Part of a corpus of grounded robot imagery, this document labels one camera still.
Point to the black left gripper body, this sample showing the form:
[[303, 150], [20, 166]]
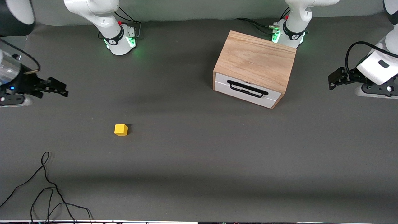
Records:
[[354, 77]]

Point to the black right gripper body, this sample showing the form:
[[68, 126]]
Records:
[[25, 84]]

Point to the yellow cube block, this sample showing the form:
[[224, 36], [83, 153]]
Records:
[[120, 130]]

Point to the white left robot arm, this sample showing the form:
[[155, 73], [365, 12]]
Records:
[[295, 21]]

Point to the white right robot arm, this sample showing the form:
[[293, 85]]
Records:
[[105, 21]]

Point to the wooden drawer cabinet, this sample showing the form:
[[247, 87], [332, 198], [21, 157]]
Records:
[[255, 59]]

